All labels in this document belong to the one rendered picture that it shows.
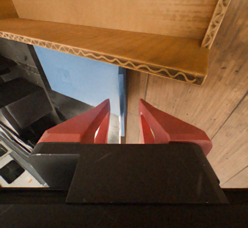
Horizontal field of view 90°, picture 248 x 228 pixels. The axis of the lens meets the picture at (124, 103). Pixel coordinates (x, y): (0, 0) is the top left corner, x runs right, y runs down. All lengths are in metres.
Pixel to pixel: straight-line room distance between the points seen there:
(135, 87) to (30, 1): 0.17
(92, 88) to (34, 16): 0.12
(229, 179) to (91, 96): 0.20
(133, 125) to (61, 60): 0.13
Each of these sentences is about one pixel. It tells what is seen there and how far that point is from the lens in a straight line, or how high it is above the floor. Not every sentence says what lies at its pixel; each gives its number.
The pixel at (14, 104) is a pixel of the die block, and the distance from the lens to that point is 0.31.
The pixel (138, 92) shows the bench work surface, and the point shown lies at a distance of 0.15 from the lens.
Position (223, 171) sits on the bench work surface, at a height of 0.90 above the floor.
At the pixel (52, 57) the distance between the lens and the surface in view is 0.19.
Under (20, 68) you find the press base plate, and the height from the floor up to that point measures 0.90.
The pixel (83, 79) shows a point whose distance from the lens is 0.16.
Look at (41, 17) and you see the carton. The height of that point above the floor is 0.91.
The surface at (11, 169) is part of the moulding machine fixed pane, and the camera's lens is 6.17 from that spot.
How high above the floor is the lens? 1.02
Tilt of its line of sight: 43 degrees down
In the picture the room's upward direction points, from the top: 137 degrees counter-clockwise
